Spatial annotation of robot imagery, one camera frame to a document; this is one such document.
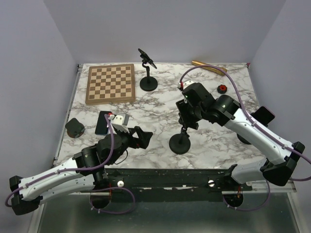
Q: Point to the black mounting rail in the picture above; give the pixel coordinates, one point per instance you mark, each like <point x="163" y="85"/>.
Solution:
<point x="172" y="185"/>

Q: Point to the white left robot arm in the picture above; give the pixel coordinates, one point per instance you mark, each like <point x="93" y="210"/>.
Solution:
<point x="83" y="171"/>

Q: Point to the wooden chessboard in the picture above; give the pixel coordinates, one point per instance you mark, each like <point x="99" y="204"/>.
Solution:
<point x="111" y="84"/>

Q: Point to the black red knob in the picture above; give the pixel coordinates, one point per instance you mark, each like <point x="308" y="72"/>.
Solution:
<point x="222" y="89"/>

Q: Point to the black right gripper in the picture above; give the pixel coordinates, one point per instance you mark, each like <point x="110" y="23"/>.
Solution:
<point x="182" y="108"/>

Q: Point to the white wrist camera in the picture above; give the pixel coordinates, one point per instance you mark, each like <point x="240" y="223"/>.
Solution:
<point x="119" y="122"/>
<point x="182" y="85"/>

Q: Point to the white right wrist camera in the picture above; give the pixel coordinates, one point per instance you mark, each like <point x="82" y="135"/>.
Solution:
<point x="182" y="85"/>

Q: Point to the gold cylinder tube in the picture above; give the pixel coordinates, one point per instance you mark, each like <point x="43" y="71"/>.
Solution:
<point x="219" y="71"/>

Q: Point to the black phone blue edge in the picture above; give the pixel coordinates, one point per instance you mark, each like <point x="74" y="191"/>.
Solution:
<point x="101" y="126"/>

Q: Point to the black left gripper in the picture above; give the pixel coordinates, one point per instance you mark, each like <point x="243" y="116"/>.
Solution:
<point x="143" y="141"/>

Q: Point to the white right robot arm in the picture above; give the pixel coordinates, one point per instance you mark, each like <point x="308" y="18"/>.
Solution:
<point x="281" y="155"/>

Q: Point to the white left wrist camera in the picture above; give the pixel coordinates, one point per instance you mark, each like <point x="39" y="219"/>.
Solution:
<point x="119" y="122"/>

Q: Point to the black phone red case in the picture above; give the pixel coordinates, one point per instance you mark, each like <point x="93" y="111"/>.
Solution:
<point x="263" y="115"/>

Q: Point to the small black dark mount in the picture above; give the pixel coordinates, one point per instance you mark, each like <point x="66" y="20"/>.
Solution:
<point x="74" y="128"/>

